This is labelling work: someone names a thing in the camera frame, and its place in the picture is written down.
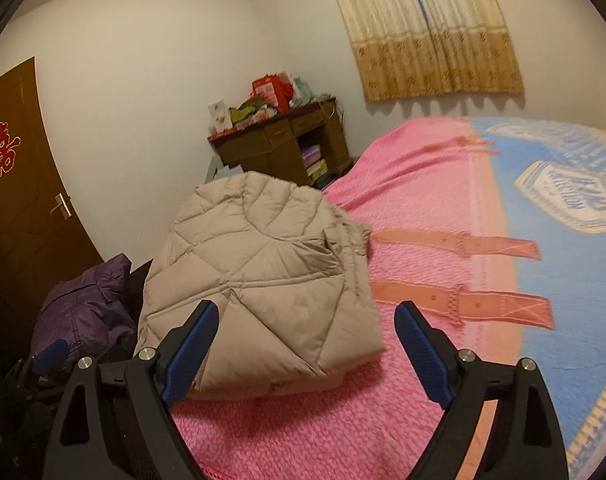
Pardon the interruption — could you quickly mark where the brown wooden desk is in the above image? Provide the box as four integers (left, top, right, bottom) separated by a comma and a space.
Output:
208, 97, 354, 191

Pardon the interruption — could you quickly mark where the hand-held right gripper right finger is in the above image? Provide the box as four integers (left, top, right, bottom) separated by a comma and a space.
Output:
394, 301, 568, 480

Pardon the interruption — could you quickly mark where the pink and blue blanket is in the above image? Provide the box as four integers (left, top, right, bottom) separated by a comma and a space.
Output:
170, 116, 606, 480

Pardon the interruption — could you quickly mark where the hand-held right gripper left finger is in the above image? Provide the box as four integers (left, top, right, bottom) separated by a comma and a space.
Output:
42, 300, 220, 480

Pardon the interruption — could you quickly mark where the light blue packet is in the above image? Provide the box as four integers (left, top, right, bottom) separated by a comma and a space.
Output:
295, 77, 317, 104

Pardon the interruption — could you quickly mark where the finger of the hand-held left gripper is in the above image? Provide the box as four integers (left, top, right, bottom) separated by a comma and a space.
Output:
13, 338, 70, 396

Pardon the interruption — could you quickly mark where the beige patterned curtain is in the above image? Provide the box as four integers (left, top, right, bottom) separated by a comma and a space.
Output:
320, 0, 525, 102

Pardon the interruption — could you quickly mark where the beige quilted jacket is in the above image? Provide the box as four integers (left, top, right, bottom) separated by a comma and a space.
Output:
136, 170, 386, 401

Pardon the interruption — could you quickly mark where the white printed card box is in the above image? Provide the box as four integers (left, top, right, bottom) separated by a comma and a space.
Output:
208, 100, 234, 136

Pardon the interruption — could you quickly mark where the purple padded jacket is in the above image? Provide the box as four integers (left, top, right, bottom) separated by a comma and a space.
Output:
30, 254, 151, 376

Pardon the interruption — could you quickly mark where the green cloth pile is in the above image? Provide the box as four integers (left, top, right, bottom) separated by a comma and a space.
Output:
230, 102, 264, 124

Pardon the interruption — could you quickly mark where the brown wooden door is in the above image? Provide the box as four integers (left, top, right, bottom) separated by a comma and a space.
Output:
0, 56, 106, 361

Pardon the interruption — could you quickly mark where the red gift box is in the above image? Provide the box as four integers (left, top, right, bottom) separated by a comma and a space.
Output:
251, 75, 296, 113

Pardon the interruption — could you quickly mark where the white cardboard box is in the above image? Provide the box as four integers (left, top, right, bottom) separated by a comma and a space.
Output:
202, 156, 245, 187

